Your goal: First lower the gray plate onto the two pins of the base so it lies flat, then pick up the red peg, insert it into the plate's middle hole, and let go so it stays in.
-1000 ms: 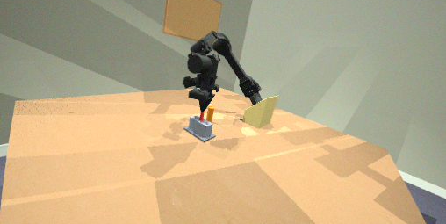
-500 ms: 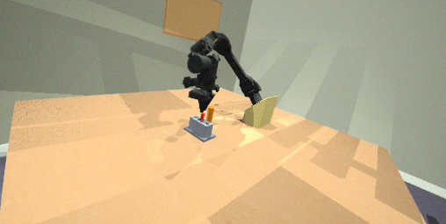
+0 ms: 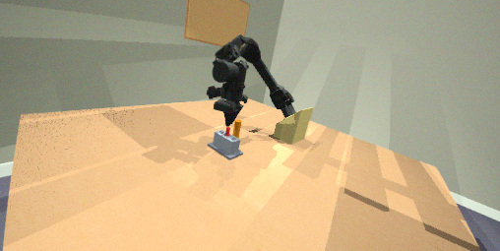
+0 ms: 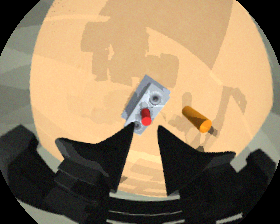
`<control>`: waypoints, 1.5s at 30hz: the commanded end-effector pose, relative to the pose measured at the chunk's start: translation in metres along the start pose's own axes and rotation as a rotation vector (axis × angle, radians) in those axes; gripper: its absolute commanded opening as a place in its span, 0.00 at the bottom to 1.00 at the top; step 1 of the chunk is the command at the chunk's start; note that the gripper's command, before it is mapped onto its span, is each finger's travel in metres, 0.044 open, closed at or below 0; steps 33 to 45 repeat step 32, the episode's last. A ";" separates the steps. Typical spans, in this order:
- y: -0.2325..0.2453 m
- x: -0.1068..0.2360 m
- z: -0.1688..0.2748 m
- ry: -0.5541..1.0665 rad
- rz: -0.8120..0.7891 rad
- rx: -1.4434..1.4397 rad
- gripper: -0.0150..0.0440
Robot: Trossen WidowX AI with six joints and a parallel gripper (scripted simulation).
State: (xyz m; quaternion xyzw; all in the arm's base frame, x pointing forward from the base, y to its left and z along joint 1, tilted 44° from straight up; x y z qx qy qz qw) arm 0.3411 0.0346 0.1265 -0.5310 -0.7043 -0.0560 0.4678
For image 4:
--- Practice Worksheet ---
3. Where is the orange cylinder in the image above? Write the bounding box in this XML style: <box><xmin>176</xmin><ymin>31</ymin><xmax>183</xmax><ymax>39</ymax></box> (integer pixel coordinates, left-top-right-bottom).
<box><xmin>181</xmin><ymin>105</ymin><xmax>212</xmax><ymax>133</ymax></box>

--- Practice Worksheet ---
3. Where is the red peg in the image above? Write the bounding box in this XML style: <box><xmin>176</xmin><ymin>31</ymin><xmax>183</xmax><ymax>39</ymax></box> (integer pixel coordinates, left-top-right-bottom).
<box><xmin>143</xmin><ymin>109</ymin><xmax>151</xmax><ymax>125</ymax></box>

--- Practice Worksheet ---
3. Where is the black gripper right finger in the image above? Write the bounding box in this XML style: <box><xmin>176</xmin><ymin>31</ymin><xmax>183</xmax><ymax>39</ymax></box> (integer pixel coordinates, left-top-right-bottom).
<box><xmin>157</xmin><ymin>124</ymin><xmax>237</xmax><ymax>196</ymax></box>

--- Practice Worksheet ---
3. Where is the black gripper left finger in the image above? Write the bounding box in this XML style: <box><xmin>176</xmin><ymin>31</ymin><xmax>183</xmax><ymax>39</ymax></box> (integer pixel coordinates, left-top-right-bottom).
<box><xmin>55</xmin><ymin>123</ymin><xmax>135</xmax><ymax>194</ymax></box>

